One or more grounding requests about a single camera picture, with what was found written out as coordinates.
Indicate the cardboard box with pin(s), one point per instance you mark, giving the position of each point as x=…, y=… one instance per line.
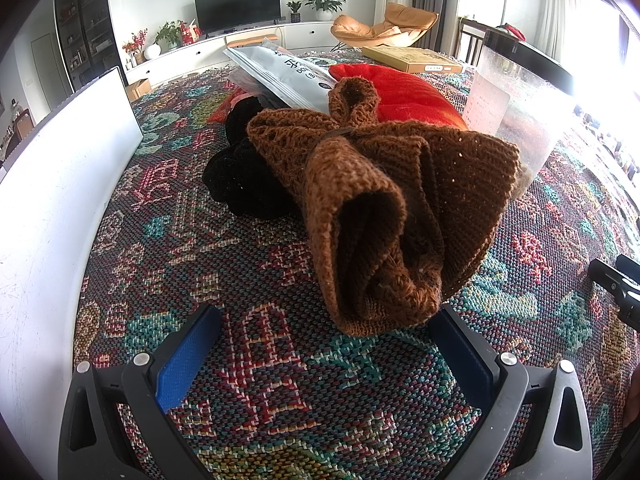
x=138, y=90

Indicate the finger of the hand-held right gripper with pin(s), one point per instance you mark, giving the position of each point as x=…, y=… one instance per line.
x=631, y=269
x=627, y=300

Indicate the orange lounge chair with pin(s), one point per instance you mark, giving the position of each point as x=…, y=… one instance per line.
x=380, y=25

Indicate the clear jar with black lid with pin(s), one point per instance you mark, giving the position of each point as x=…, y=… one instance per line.
x=520, y=125

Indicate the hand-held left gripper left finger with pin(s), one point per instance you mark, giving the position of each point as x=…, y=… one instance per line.
x=187, y=355

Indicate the round white vase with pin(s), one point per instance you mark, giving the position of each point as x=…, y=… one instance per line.
x=152, y=51

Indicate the black fuzzy cloth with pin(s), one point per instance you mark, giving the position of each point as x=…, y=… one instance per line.
x=240, y=175

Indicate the large green potted plant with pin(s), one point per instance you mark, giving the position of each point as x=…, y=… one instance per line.
x=325, y=2

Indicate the white wipes packet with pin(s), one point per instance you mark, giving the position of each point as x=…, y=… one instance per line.
x=285, y=75

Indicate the wooden bench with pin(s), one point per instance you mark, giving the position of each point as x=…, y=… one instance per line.
x=250, y=39

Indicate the white storage box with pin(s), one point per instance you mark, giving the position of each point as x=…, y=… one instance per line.
x=65, y=170

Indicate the patterned woven blanket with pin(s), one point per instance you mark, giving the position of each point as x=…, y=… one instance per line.
x=250, y=270

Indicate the white television cabinet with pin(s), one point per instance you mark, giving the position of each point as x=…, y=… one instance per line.
x=310, y=35

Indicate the red gift bag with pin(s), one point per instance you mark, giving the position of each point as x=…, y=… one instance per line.
x=191, y=32

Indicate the brown knitted cloth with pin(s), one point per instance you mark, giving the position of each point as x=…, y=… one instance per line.
x=375, y=185

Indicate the red cloth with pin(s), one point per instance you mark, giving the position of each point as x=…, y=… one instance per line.
x=511, y=31

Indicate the dark wooden chair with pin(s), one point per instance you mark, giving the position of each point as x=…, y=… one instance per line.
x=470, y=40

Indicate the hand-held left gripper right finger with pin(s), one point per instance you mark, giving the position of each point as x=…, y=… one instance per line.
x=460, y=355

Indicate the small green potted plant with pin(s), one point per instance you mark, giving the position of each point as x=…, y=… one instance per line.
x=294, y=10

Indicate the white sheer curtain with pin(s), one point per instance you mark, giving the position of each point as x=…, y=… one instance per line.
x=552, y=5

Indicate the flat yellow box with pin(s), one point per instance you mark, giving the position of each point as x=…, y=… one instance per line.
x=410, y=57

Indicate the black display cabinet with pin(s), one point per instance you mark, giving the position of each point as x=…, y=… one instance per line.
x=82, y=30

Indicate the bushy green potted plant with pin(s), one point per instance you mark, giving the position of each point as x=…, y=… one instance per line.
x=169, y=34

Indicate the red flower bouquet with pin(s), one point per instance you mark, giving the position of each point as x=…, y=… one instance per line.
x=135, y=42

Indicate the black television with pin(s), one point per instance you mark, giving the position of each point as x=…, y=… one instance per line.
x=237, y=7

